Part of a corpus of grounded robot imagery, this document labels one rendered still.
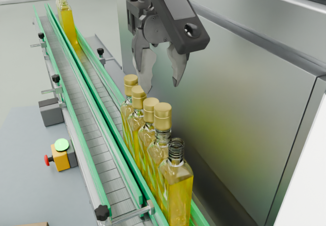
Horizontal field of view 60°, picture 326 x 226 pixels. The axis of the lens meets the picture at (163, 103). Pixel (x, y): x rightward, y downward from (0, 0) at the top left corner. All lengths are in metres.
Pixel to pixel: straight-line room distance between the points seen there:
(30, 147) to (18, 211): 0.28
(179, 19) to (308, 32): 0.17
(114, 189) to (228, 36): 0.50
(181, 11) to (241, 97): 0.20
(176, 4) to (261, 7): 0.13
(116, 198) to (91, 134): 0.28
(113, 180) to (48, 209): 0.25
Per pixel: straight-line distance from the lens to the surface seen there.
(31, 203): 1.00
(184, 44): 0.38
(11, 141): 1.25
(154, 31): 0.45
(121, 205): 0.76
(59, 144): 1.00
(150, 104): 0.58
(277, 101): 0.46
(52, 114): 1.23
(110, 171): 0.84
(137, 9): 0.46
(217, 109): 0.60
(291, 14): 0.43
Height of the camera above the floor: 1.49
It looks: 34 degrees down
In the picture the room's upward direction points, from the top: straight up
